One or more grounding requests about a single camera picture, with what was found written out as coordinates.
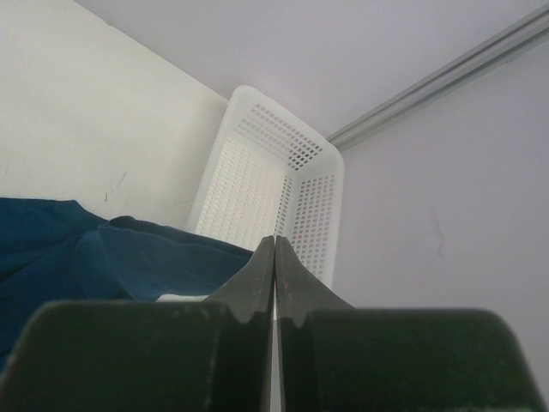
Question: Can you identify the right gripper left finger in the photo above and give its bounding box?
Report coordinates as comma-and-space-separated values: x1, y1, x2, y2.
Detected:
1, 237, 274, 411

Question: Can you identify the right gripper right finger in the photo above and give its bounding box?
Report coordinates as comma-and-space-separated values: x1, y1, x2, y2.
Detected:
274, 237, 546, 411

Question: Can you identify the blue t shirt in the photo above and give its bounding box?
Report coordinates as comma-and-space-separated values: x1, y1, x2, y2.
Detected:
1, 197, 252, 363

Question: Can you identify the white plastic basket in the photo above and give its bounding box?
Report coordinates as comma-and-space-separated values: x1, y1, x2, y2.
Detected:
185, 86, 344, 287

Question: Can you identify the right corner aluminium profile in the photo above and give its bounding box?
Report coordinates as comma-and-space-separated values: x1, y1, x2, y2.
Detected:
329, 3, 548, 150

